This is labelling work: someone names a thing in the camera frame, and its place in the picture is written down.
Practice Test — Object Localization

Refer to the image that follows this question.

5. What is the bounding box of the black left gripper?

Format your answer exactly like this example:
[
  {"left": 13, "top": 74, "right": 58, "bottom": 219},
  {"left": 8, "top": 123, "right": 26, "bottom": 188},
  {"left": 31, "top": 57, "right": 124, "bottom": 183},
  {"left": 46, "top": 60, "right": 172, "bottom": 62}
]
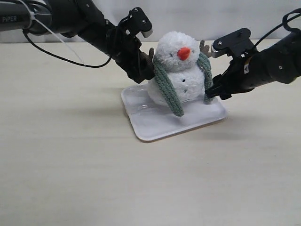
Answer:
[{"left": 106, "top": 27, "right": 155, "bottom": 84}]

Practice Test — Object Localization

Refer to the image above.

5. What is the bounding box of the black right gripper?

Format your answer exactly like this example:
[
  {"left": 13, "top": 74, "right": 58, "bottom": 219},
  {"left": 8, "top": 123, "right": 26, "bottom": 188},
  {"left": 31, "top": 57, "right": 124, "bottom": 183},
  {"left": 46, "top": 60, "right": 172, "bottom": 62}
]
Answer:
[{"left": 205, "top": 54, "right": 255, "bottom": 100}]

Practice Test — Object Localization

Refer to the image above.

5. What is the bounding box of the green knitted scarf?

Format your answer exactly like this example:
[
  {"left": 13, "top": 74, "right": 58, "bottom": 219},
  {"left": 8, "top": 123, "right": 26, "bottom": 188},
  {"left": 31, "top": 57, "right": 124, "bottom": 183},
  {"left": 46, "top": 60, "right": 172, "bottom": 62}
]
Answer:
[{"left": 148, "top": 58, "right": 212, "bottom": 117}]

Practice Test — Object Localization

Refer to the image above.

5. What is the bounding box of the white plush snowman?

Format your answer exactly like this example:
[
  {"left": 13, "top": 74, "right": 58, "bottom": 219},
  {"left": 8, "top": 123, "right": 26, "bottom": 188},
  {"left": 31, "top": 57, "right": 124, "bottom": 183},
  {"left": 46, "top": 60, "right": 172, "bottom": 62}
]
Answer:
[{"left": 154, "top": 31, "right": 213, "bottom": 102}]

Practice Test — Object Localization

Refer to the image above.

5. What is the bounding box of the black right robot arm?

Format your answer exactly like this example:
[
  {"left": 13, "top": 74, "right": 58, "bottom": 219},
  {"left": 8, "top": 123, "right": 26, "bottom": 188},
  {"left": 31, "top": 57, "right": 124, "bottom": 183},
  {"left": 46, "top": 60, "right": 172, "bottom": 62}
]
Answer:
[{"left": 205, "top": 32, "right": 301, "bottom": 100}]

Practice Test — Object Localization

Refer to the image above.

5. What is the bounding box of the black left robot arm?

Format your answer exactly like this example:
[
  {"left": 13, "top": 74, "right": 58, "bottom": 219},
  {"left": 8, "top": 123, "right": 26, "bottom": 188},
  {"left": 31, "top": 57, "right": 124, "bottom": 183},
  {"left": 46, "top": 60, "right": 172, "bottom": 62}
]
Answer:
[{"left": 0, "top": 0, "right": 154, "bottom": 83}]

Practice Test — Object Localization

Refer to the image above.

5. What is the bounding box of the white plastic tray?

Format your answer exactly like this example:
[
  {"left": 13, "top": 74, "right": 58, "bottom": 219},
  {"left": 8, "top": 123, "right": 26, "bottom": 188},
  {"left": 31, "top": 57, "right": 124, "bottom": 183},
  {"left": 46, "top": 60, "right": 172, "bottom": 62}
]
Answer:
[{"left": 121, "top": 85, "right": 228, "bottom": 143}]

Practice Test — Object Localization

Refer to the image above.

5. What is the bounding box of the white zip tie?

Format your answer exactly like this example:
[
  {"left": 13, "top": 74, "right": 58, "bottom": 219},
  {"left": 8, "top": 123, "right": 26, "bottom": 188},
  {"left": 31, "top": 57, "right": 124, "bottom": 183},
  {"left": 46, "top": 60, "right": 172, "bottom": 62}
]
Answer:
[{"left": 18, "top": 0, "right": 86, "bottom": 66}]

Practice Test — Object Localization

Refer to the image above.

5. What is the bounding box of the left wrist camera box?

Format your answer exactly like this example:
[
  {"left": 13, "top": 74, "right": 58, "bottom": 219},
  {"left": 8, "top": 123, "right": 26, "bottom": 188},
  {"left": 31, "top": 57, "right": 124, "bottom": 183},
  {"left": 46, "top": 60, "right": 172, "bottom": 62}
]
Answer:
[{"left": 118, "top": 7, "right": 153, "bottom": 38}]

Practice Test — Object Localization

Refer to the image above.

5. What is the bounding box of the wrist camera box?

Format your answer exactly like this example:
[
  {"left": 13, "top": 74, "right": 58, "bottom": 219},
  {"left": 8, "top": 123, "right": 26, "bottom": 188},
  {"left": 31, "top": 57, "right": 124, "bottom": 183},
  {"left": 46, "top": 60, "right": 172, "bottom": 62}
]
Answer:
[
  {"left": 118, "top": 7, "right": 153, "bottom": 38},
  {"left": 211, "top": 28, "right": 254, "bottom": 58}
]

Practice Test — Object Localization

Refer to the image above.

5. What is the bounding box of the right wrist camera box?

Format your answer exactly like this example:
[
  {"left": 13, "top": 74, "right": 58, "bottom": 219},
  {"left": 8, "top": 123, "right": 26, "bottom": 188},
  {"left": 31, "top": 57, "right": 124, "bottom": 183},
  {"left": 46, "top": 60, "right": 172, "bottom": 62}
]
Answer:
[{"left": 211, "top": 28, "right": 254, "bottom": 58}]

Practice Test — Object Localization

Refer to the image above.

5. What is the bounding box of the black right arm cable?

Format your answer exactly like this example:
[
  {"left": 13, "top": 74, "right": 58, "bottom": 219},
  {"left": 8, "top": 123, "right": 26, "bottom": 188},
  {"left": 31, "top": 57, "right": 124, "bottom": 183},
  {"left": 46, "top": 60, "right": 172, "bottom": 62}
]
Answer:
[{"left": 255, "top": 8, "right": 301, "bottom": 47}]

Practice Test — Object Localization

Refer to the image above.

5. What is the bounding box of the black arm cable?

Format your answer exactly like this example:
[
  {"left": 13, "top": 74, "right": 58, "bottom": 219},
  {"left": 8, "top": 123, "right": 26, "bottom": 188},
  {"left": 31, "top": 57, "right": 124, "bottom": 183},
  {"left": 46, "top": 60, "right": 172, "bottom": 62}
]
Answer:
[
  {"left": 22, "top": 29, "right": 111, "bottom": 68},
  {"left": 255, "top": 8, "right": 301, "bottom": 47}
]

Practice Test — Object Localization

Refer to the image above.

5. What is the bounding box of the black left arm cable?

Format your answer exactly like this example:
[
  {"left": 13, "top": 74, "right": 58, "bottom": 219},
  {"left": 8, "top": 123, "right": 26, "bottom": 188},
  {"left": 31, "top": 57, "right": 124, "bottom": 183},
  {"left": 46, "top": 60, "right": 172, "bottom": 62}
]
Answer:
[{"left": 22, "top": 29, "right": 111, "bottom": 68}]

